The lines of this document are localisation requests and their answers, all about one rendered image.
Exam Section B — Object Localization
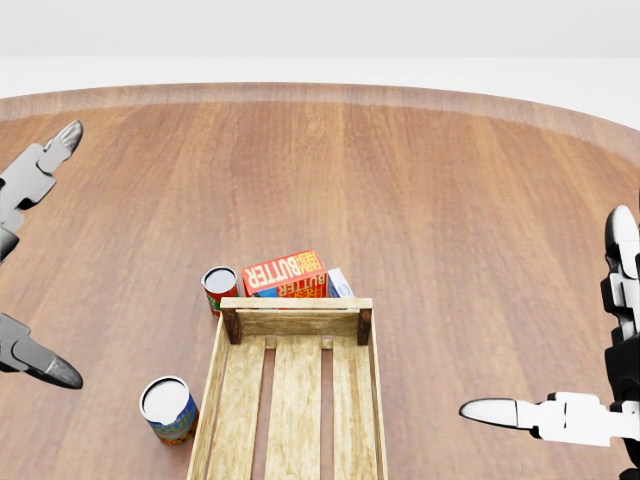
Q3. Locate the wooden slat tray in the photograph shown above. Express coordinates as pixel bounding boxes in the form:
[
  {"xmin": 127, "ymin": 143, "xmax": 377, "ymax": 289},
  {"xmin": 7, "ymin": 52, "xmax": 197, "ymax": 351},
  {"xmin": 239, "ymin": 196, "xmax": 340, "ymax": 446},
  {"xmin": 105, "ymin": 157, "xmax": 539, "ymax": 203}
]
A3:
[{"xmin": 186, "ymin": 296, "xmax": 390, "ymax": 480}]

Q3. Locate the red and green tin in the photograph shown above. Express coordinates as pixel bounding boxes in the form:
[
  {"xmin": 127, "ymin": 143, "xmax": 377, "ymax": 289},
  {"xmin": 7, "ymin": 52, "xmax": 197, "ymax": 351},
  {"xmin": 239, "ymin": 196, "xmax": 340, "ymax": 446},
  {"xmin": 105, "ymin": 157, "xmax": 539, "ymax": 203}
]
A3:
[{"xmin": 200, "ymin": 265, "xmax": 241, "ymax": 319}]

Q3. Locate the blue and orange soup tin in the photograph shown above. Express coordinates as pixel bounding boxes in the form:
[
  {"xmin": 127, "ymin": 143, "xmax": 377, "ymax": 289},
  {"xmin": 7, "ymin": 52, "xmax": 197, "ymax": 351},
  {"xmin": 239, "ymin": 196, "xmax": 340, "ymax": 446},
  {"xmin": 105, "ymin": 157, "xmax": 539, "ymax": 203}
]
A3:
[{"xmin": 138, "ymin": 375, "xmax": 200, "ymax": 446}]

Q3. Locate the white and blue box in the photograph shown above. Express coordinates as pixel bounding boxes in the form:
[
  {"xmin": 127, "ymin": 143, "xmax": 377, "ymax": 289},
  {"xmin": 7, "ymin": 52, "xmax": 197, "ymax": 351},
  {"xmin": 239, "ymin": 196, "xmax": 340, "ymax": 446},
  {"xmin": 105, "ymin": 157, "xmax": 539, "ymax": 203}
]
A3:
[{"xmin": 326, "ymin": 267, "xmax": 356, "ymax": 300}]

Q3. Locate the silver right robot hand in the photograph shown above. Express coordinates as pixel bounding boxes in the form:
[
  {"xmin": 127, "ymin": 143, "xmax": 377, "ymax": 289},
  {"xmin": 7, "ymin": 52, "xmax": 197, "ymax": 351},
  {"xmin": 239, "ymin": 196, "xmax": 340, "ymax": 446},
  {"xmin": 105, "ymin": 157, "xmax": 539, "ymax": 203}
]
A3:
[{"xmin": 458, "ymin": 190, "xmax": 640, "ymax": 480}]

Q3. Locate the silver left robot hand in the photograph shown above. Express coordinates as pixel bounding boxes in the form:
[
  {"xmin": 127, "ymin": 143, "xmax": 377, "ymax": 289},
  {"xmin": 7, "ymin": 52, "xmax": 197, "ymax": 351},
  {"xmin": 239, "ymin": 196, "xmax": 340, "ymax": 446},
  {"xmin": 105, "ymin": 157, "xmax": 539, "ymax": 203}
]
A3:
[{"xmin": 0, "ymin": 119, "xmax": 85, "ymax": 391}]

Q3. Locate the red butter box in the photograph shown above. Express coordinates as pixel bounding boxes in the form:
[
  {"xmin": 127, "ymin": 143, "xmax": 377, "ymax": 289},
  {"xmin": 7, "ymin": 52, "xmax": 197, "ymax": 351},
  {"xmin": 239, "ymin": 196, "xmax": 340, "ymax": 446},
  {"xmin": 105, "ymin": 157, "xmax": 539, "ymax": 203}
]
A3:
[{"xmin": 241, "ymin": 249, "xmax": 328, "ymax": 299}]

